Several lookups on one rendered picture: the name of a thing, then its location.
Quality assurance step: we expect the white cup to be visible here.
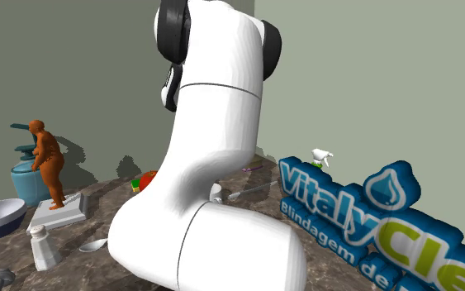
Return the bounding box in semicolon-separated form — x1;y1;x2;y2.
209;183;224;204

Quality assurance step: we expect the white spray bottle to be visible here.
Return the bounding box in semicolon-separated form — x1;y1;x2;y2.
311;148;335;169

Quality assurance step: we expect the red apple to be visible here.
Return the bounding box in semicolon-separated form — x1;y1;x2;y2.
139;170;159;193

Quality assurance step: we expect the blue lettered sign object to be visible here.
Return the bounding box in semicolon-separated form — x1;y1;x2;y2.
278;155;465;291

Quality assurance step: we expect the silver spoon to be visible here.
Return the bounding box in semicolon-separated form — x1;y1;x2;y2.
78;237;109;253

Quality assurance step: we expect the orange human figure on base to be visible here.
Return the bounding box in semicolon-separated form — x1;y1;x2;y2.
26;119;89;236

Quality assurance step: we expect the teal blue appliance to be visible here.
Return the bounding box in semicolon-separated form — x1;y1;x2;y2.
9;122;53;208

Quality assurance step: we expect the white salt shaker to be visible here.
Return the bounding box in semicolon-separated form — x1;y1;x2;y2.
29;224;63;272

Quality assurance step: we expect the grey long-handled utensil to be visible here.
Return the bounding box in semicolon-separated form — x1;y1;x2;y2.
226;180;279;201

